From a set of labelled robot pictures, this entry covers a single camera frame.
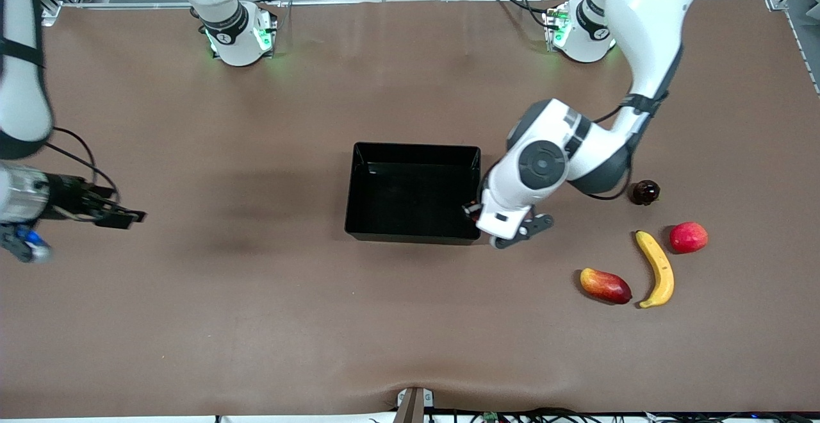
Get black plastic box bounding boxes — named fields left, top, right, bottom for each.
left=344, top=142, right=482, bottom=246

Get tangled black cables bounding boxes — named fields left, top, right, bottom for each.
left=368, top=407, right=820, bottom=423

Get brown post with metal bracket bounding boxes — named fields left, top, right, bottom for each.
left=394, top=386, right=436, bottom=423

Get yellow banana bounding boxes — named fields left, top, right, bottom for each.
left=634, top=230, right=675, bottom=310

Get silver table edge strip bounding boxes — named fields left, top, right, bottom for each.
left=40, top=0, right=769, bottom=11

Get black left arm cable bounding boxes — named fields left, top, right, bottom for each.
left=584, top=106, right=638, bottom=201

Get brown table mat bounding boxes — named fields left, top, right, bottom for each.
left=0, top=0, right=820, bottom=419

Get dark purple plum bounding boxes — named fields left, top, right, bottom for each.
left=631, top=180, right=661, bottom=206

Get red yellow mango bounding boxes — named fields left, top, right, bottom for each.
left=580, top=267, right=633, bottom=306

